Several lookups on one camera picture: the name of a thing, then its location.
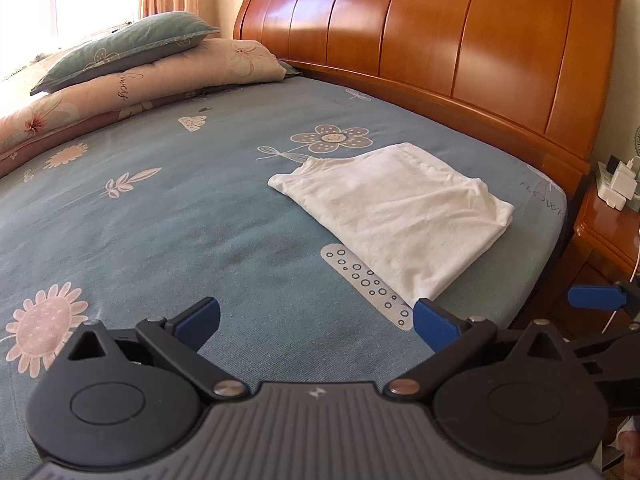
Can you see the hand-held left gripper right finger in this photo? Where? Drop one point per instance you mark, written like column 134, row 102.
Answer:
column 435, row 328

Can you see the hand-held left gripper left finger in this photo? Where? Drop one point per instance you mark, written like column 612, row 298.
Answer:
column 197, row 323

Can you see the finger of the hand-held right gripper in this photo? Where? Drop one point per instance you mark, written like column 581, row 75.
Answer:
column 595, row 297
column 600, row 345

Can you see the white printed long-sleeve shirt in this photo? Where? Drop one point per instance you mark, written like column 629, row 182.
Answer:
column 395, row 220

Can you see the wooden nightstand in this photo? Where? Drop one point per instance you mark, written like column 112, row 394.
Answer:
column 600, row 245

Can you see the white power strip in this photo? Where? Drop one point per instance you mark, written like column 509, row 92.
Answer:
column 607, row 195

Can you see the white plug adapter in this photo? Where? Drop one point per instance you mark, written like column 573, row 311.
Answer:
column 622, row 177

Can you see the pink floral folded quilt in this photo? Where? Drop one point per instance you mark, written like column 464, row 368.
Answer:
column 150, row 85

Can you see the wooden bed headboard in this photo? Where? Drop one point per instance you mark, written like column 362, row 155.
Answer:
column 425, row 45

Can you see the green floral pillow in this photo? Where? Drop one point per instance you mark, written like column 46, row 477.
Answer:
column 120, row 50

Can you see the window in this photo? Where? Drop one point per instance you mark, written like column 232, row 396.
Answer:
column 65, row 5

